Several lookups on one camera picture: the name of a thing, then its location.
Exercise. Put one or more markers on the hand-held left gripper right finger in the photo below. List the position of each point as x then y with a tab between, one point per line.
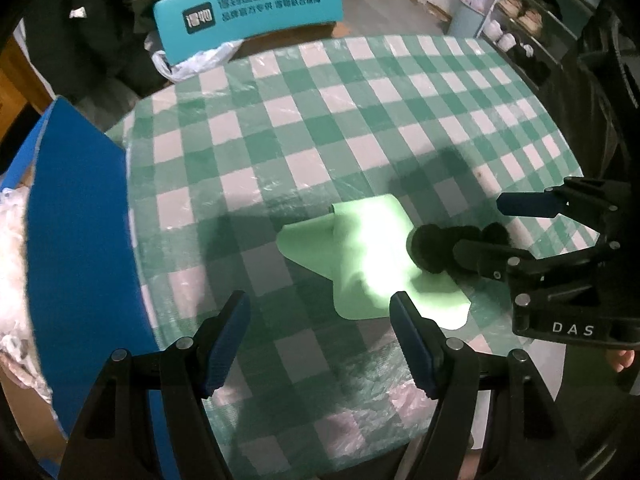
415	345

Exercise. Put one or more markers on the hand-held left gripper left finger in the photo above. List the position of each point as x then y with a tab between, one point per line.
225	345

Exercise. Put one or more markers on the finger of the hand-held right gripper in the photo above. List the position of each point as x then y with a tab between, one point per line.
485	257
530	203

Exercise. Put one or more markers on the black fluffy cloth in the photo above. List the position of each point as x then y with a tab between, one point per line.
430	250

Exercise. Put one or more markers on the light green cloth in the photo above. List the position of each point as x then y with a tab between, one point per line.
360	260

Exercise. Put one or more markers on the blue-rimmed cardboard box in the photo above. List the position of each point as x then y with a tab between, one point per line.
75	260

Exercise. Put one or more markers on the large white plastic bag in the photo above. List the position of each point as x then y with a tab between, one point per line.
12	285

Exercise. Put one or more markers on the person's right hand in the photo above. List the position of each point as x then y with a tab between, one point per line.
621	361

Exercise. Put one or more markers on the black shoes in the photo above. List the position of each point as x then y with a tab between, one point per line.
532	62

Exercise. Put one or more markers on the white shoes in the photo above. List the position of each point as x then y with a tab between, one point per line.
502	35

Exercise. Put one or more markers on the tan shoes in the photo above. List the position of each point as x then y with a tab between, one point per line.
522	12

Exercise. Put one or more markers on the light blue cabinet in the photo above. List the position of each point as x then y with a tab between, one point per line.
467	22

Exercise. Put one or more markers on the shoe rack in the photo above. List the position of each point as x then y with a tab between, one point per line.
565	15

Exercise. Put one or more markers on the green checked tablecloth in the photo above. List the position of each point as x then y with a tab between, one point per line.
310	125

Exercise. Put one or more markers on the small white plastic bag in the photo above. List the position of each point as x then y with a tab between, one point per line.
195	62

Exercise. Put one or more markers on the wooden louvered wardrobe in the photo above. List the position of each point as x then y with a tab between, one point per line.
15	85

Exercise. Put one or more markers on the dark jacket with white tag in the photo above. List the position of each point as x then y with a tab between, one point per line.
75	45

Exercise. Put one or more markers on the teal printed box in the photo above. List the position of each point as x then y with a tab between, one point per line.
250	10

